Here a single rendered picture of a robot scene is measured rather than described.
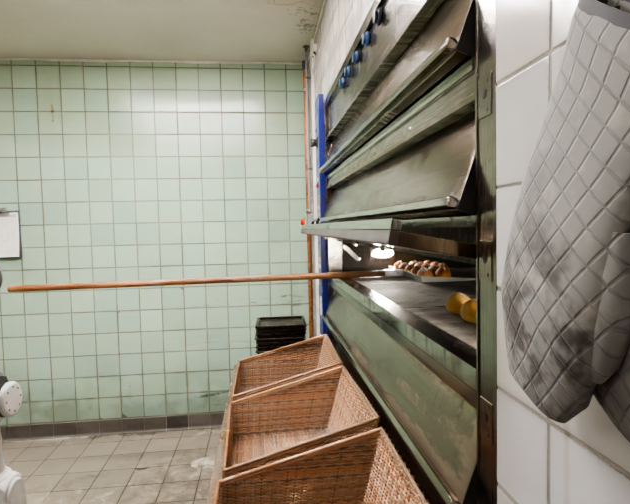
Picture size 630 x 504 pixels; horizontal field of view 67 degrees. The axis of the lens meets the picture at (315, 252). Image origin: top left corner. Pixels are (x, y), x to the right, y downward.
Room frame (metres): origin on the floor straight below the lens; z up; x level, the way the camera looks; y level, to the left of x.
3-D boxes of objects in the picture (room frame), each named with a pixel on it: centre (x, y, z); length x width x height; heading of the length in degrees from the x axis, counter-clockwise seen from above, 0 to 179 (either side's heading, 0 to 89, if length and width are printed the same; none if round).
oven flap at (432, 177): (1.69, -0.18, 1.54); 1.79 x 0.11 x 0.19; 6
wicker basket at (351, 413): (1.65, 0.09, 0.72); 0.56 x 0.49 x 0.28; 8
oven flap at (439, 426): (1.69, -0.18, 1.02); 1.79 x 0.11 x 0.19; 6
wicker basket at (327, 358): (2.25, 0.16, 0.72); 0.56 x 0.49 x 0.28; 6
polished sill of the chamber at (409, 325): (1.70, -0.20, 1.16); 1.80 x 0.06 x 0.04; 6
